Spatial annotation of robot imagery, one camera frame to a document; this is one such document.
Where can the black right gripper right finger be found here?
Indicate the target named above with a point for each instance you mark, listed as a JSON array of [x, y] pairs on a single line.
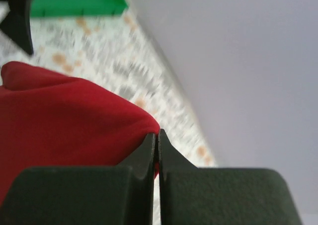
[[190, 195]]

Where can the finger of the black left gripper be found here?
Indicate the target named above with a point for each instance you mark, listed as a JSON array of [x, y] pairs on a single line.
[[16, 24]]

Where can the green plastic tray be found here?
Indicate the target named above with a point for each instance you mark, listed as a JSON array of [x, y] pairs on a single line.
[[61, 8]]

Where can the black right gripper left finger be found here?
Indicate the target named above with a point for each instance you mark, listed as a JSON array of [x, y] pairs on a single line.
[[94, 195]]

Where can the red t shirt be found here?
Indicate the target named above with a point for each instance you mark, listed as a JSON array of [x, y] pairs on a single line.
[[50, 119]]

